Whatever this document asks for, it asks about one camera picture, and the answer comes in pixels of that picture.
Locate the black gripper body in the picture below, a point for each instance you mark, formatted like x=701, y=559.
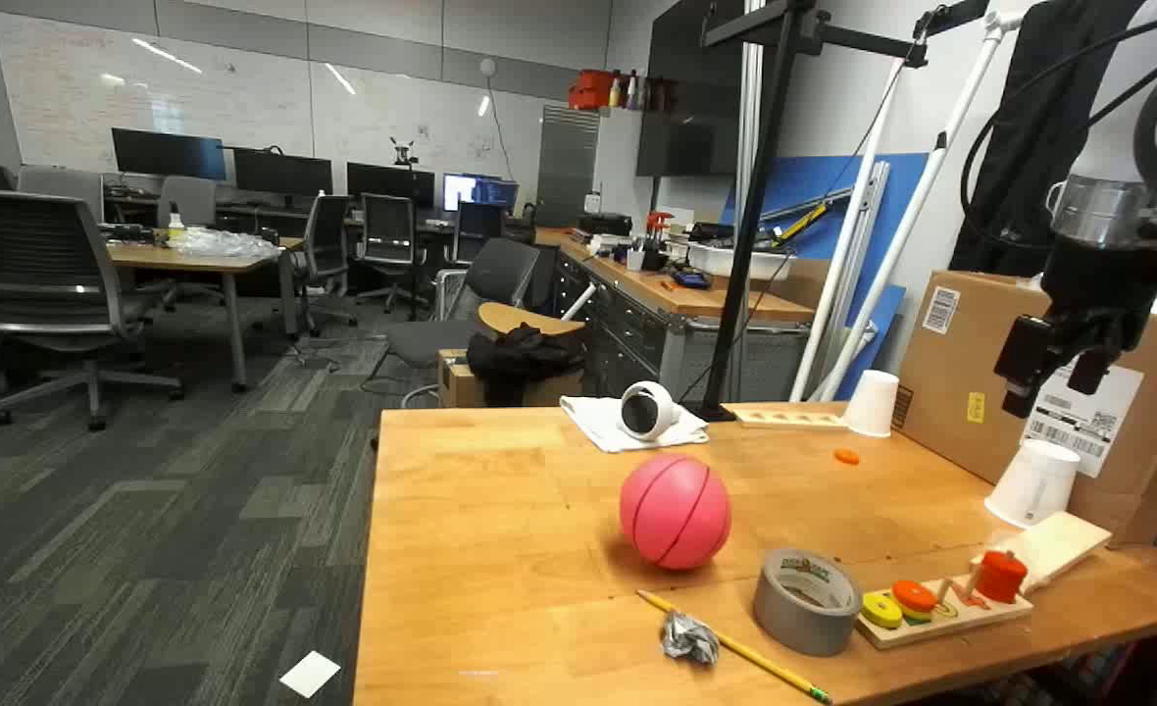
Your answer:
x=1099, y=296

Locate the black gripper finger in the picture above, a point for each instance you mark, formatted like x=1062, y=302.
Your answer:
x=1030, y=367
x=1094, y=371

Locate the pink basketball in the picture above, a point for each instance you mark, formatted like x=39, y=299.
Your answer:
x=675, y=509

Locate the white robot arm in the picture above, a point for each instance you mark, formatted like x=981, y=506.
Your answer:
x=1099, y=207

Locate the large cardboard box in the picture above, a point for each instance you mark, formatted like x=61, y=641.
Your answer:
x=981, y=355

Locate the white paper cup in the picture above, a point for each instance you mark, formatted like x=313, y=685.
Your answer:
x=1033, y=486
x=874, y=400

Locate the white flat board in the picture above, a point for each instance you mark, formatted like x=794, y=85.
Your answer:
x=1062, y=537

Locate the small orange disc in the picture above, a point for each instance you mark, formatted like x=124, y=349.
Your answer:
x=849, y=457

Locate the white slanted pole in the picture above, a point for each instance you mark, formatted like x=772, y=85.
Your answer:
x=920, y=196
x=841, y=258

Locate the red cylinder block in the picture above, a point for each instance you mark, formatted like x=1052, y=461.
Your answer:
x=1002, y=579

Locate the long wooden shape sorter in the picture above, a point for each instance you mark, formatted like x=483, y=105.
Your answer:
x=788, y=415

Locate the wooden stacking toy board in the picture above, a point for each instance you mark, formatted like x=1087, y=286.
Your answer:
x=955, y=622

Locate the black vertical pole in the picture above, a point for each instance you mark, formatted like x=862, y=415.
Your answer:
x=747, y=258

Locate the wooden top workbench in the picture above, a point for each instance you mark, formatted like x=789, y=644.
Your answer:
x=682, y=296

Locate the yellow pencil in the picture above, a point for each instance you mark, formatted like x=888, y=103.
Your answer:
x=747, y=651

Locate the crumpled foil ball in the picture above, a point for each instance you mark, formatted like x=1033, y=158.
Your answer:
x=687, y=635

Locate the white cloth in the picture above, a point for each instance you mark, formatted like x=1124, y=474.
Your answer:
x=599, y=424

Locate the black backpack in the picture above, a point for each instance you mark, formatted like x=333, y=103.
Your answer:
x=525, y=355

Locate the red container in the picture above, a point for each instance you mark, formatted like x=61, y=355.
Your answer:
x=590, y=86

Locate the dark padded office chair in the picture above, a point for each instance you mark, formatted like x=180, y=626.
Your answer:
x=504, y=268

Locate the lit blue computer screen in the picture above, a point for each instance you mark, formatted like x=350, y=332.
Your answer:
x=482, y=194

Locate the black mesh office chair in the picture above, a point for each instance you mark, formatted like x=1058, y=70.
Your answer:
x=328, y=240
x=388, y=230

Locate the black computer monitor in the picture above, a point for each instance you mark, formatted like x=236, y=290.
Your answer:
x=392, y=187
x=283, y=172
x=171, y=153

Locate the white paper sheet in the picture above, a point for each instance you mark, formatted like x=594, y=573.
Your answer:
x=313, y=672

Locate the wooden office desk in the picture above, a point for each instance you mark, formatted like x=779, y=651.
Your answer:
x=171, y=251

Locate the grey mesh office chair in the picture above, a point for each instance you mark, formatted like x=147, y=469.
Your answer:
x=35, y=258

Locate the blue wall panel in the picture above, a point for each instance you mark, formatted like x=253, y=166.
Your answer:
x=815, y=177

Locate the grey duct tape roll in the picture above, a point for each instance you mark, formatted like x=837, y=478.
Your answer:
x=799, y=626

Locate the white round camera device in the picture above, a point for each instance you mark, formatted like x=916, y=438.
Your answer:
x=665, y=400

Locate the black wall television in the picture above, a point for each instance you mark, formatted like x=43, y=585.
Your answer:
x=687, y=90

